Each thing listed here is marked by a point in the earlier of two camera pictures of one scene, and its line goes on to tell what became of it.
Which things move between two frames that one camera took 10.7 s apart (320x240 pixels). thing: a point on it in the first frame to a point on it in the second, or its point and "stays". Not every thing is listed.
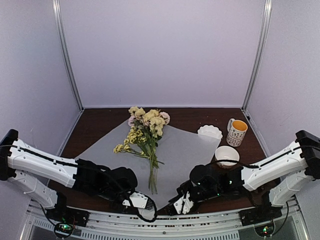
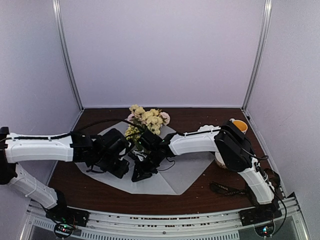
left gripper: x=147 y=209 to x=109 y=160
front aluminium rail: x=218 y=224 stays
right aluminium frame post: x=260 y=53 stays
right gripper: x=181 y=195 to x=140 y=168
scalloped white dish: x=210 y=130 stays
